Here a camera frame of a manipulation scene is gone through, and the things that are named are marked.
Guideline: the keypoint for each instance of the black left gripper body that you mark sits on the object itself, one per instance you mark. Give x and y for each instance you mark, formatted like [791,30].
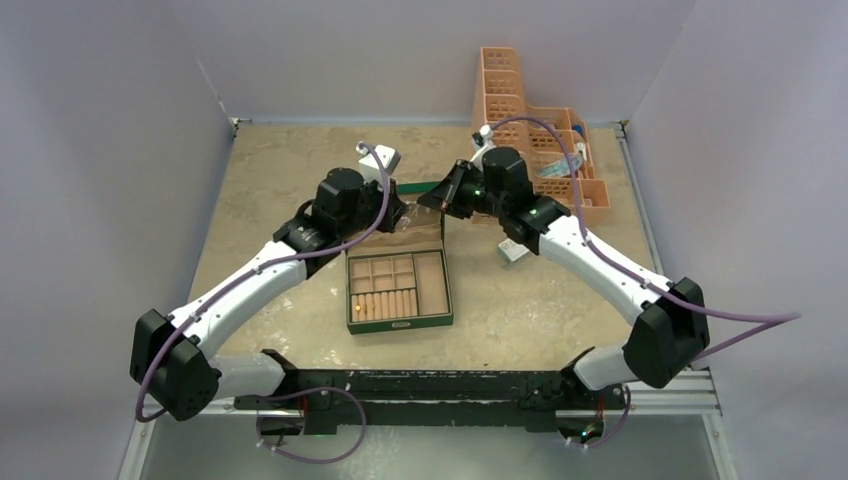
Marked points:
[373,195]

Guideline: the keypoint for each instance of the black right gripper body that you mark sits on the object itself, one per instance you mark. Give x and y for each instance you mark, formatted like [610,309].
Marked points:
[474,195]

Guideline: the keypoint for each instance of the green jewelry box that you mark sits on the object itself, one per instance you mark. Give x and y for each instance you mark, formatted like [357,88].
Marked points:
[400,281]

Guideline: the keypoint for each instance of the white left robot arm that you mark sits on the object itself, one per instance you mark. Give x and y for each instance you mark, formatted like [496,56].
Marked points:
[175,357]

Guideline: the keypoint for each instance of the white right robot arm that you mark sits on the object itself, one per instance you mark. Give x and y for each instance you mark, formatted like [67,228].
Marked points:
[665,335]

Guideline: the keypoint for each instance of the small white green box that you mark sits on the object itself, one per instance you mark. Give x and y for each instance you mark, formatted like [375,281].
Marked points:
[511,251]

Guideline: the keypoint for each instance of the clear tape roll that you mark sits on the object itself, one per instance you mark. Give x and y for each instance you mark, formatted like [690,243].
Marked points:
[562,167]

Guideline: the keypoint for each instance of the orange plastic organizer rack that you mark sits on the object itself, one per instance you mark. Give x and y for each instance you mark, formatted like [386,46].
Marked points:
[500,94]

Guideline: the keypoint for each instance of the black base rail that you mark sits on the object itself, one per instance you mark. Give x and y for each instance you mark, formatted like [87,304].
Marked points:
[538,401]

